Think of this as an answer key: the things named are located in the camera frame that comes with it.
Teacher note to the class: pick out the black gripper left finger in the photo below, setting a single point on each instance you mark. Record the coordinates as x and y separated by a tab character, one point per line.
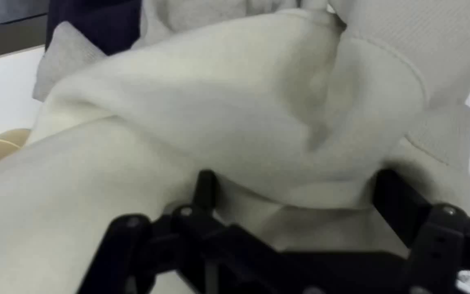
202	240

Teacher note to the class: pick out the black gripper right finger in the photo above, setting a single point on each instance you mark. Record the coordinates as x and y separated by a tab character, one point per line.
441	246

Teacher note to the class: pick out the cream white cloth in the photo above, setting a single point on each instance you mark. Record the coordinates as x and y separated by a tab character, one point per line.
191	120

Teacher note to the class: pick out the grey white knit cloth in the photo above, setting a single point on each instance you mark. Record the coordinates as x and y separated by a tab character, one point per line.
398	66

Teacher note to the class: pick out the dark blue object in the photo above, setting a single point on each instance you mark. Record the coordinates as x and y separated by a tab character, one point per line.
93	22

